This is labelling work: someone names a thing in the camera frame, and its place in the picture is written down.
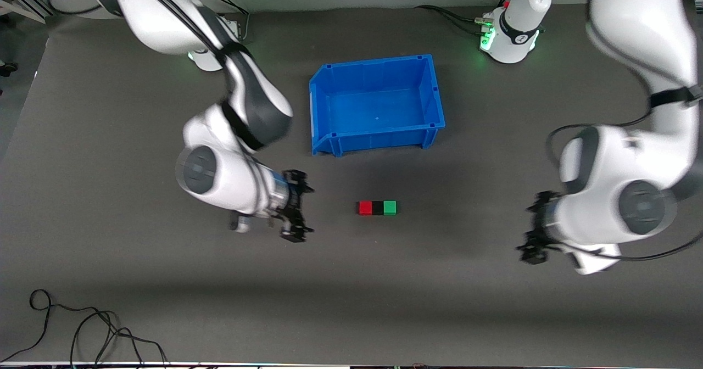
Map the blue plastic storage bin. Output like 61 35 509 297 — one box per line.
309 54 446 157

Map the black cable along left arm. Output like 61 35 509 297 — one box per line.
545 0 703 262

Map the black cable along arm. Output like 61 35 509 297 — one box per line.
46 0 259 155
545 0 703 262

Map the black right arm base cable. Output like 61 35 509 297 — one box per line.
204 0 251 41

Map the black arm base cable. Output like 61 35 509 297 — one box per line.
204 0 251 41
415 0 514 36

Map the black cable along right arm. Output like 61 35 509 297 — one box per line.
46 0 259 155

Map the black left arm base cable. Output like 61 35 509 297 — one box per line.
415 0 514 36

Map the loose black floor cable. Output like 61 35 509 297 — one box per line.
0 289 168 365

